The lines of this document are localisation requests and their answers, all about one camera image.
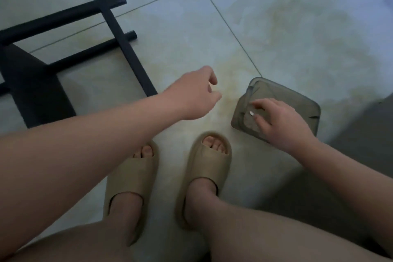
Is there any person's beige slipper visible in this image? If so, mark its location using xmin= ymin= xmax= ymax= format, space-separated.
xmin=175 ymin=131 xmax=233 ymax=230
xmin=103 ymin=140 xmax=159 ymax=246

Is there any black metal furniture frame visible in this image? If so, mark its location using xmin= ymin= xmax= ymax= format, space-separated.
xmin=0 ymin=0 xmax=159 ymax=129

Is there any person's right beige slipper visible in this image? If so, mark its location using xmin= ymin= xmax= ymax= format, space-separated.
xmin=175 ymin=131 xmax=233 ymax=230

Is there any grey floor mat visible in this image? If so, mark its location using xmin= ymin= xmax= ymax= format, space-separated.
xmin=261 ymin=93 xmax=393 ymax=257

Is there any person's right leg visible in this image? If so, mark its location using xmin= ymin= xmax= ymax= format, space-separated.
xmin=184 ymin=136 xmax=392 ymax=262

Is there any person's left forearm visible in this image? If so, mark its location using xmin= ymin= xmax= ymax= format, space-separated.
xmin=0 ymin=90 xmax=185 ymax=259

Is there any grey-green zip pouch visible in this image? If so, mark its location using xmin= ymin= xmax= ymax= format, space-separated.
xmin=230 ymin=77 xmax=321 ymax=146

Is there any person's leg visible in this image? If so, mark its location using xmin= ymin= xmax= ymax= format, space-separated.
xmin=184 ymin=136 xmax=392 ymax=262
xmin=6 ymin=145 xmax=155 ymax=262

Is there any person's right forearm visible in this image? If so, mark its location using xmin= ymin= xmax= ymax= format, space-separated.
xmin=294 ymin=138 xmax=393 ymax=250

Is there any person's left hand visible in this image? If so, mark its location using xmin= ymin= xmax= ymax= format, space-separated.
xmin=163 ymin=66 xmax=222 ymax=121

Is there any person's left leg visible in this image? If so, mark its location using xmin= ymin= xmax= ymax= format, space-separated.
xmin=6 ymin=145 xmax=155 ymax=262

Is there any person's right hand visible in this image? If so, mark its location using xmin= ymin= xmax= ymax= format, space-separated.
xmin=251 ymin=98 xmax=317 ymax=155

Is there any person's left beige slipper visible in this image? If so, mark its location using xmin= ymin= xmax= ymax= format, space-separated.
xmin=103 ymin=140 xmax=159 ymax=246

